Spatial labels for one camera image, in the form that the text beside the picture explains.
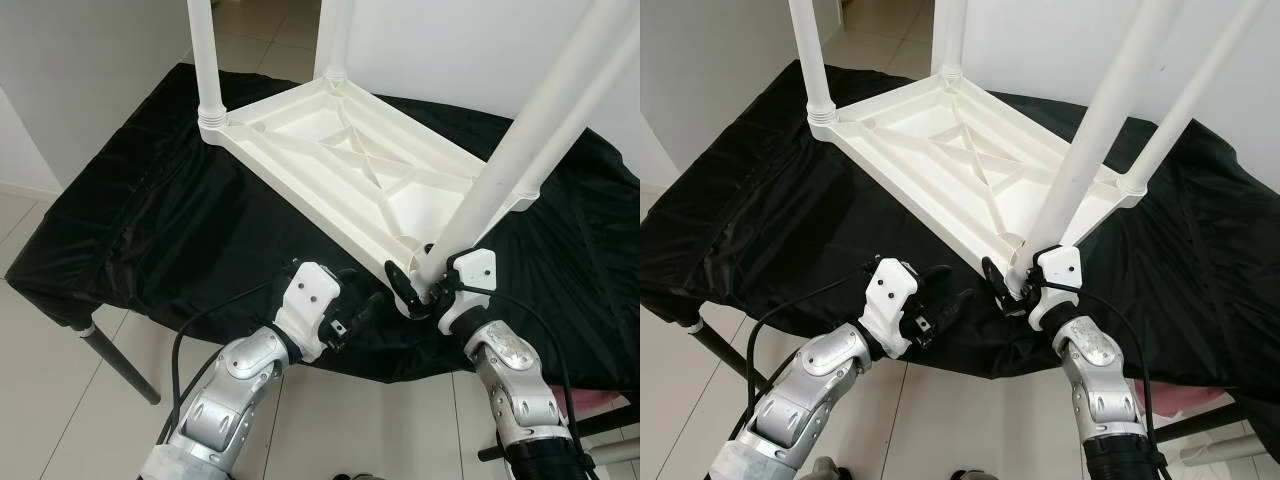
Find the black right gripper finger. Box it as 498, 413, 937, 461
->
980, 256, 1014, 307
385, 260, 427, 317

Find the white plastic table top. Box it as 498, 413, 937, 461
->
808, 72, 1149, 301
197, 75, 541, 319

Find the black cloth table cover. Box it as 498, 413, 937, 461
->
5, 62, 641, 386
640, 60, 1280, 386

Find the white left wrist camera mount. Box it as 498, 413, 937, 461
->
272, 262, 343, 363
865, 257, 923, 359

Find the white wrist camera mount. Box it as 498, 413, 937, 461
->
865, 257, 923, 359
1025, 245, 1083, 331
438, 250, 498, 336
272, 262, 343, 363

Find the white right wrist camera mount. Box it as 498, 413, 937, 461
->
438, 250, 498, 336
1025, 245, 1083, 331

